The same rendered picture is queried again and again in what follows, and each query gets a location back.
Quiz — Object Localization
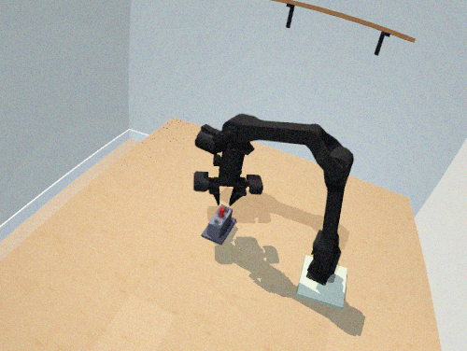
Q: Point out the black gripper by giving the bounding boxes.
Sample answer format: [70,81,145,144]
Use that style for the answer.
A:
[193,161,263,206]

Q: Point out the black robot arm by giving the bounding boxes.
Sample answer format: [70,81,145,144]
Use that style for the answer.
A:
[195,114,354,286]

